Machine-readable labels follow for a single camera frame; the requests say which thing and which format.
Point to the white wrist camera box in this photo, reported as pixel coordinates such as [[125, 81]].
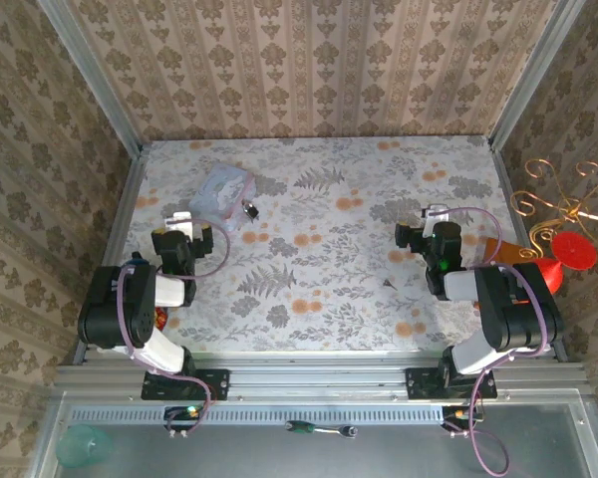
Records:
[[436, 213], [179, 221]]

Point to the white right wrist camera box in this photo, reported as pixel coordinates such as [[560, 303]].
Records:
[[436, 213]]

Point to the orange brown triangular piece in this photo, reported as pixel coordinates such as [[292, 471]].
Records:
[[503, 253]]

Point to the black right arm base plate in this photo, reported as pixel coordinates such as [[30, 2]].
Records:
[[421, 383]]

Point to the small black connector board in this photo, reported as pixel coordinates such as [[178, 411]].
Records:
[[182, 417], [461, 415]]

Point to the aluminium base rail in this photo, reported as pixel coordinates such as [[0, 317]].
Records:
[[319, 373]]

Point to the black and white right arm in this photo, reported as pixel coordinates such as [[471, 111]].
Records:
[[518, 309]]

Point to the small metal key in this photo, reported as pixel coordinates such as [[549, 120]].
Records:
[[391, 284]]

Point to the green translucent cup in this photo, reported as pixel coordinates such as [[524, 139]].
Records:
[[82, 447]]

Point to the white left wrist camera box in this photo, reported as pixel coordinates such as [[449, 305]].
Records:
[[179, 221]]

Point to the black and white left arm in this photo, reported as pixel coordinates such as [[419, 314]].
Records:
[[114, 304]]

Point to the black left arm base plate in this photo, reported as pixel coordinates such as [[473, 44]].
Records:
[[214, 384]]

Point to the red round disc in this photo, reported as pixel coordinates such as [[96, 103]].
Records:
[[574, 250]]

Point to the red cone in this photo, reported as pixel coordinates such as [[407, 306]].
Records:
[[550, 276]]

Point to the small red object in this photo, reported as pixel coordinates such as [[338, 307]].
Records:
[[161, 318]]

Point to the aluminium corner post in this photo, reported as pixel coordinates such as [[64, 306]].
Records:
[[92, 79], [538, 74]]

